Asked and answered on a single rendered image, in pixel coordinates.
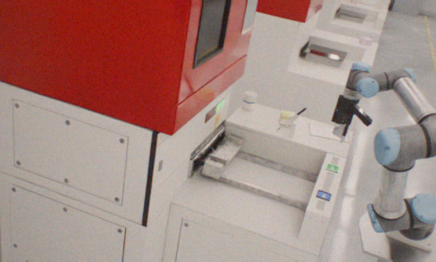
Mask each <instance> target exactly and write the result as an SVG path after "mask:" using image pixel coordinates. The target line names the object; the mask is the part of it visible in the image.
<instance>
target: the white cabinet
mask: <svg viewBox="0 0 436 262"><path fill-rule="evenodd" d="M317 259H318V256H316V255H312V254H309V253H307V252H304V251H301V250H297V249H295V248H293V247H291V246H288V245H285V244H283V243H280V242H277V241H274V240H271V239H269V238H266V237H263V236H261V235H258V234H255V233H253V232H250V231H247V230H244V229H241V228H239V227H235V226H233V225H229V223H226V222H223V221H221V220H217V219H215V218H212V217H209V216H205V215H203V214H201V213H197V212H195V211H191V210H190V209H187V208H185V207H181V206H180V205H177V204H173V203H171V207H170V213H169V218H168V228H167V233H166V243H165V248H164V253H163V258H162V262H317Z"/></svg>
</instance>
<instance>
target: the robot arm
mask: <svg viewBox="0 0 436 262"><path fill-rule="evenodd" d="M370 69H371V67H370V64H368V63H365V62H360V61H355V62H353V63H352V66H351V68H350V72H349V76H348V79H347V84H346V86H345V88H344V91H343V94H342V95H339V97H338V102H337V104H336V108H335V111H334V113H333V116H332V118H331V122H334V123H336V124H338V125H340V126H339V127H334V129H333V131H332V133H333V135H335V136H337V137H338V138H340V139H341V140H340V143H342V142H343V141H344V140H345V138H346V135H347V131H348V129H349V126H350V125H351V120H352V118H353V115H356V116H357V117H358V118H359V119H360V120H361V121H362V122H363V124H364V125H366V126H367V127H368V126H369V125H371V124H372V122H373V119H372V118H371V117H370V116H368V115H367V114H366V113H365V112H364V111H363V110H362V109H361V108H360V107H359V105H357V103H359V102H360V99H361V97H362V96H363V97H365V98H372V97H373V96H375V95H376V94H377V92H379V91H387V90H394V92H395V93H396V95H397V97H398V98H399V100H400V101H401V103H402V104H403V105H404V106H405V108H406V110H407V111H408V113H409V115H410V116H411V117H412V119H413V120H415V123H416V124H414V125H406V126H401V127H396V128H387V129H384V130H379V131H378V132H377V133H376V135H375V137H374V155H375V158H376V160H377V163H378V164H380V165H381V166H382V173H381V184H380V190H378V192H379V195H377V196H376V197H375V198H374V201H373V204H372V203H370V204H368V205H367V210H368V214H369V219H370V222H371V224H372V227H373V230H374V231H375V232H376V233H385V232H393V231H400V233H401V234H402V235H404V236H405V237H406V238H407V239H410V240H413V241H422V240H424V239H426V238H428V237H429V236H430V235H431V234H432V233H433V231H434V229H435V223H436V196H435V195H433V194H430V193H418V194H416V195H414V196H413V197H411V198H403V197H404V193H405V189H406V182H407V178H408V171H409V170H411V169H412V168H414V166H415V164H416V160H417V159H425V158H431V157H435V156H436V110H434V109H433V106H432V105H431V104H430V103H429V102H428V100H427V99H426V97H425V96H423V94H422V93H421V91H420V90H419V88H418V87H417V86H416V84H415V83H416V75H415V72H414V71H413V69H399V70H394V71H386V72H381V73H373V74H369V73H370Z"/></svg>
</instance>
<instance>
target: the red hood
mask: <svg viewBox="0 0 436 262"><path fill-rule="evenodd" d="M257 3H258V0H0V80H2V82H6V83H8V84H12V85H16V86H18V87H23V88H25V89H29V90H31V91H36V92H39V94H43V95H46V96H50V97H52V98H56V99H59V100H61V101H66V102H69V103H73V104H75V105H79V106H80V107H83V108H86V109H89V110H94V111H96V112H100V113H102V114H106V115H109V116H113V117H115V118H118V119H123V121H127V122H129V123H133V124H136V125H140V126H142V127H145V128H150V129H152V130H156V131H158V132H162V133H164V134H168V135H169V136H173V134H174V133H175V132H177V131H178V130H179V129H180V128H182V127H183V126H184V125H185V124H187V123H188V122H189V121H191V119H192V118H193V117H194V116H196V115H197V114H198V113H199V112H201V111H202V110H203V109H204V108H206V107H207V106H208V105H209V104H210V103H211V102H212V101H213V100H214V99H216V98H217V97H218V96H219V95H221V94H222V93H223V92H224V91H226V90H227V88H228V87H230V86H231V85H232V84H233V83H235V82H236V81H237V80H238V79H240V78H241V77H242V76H243V74H244V70H245V63H246V59H247V52H248V48H249V44H250V40H251V36H252V29H253V25H254V19H255V14H256V8H257Z"/></svg>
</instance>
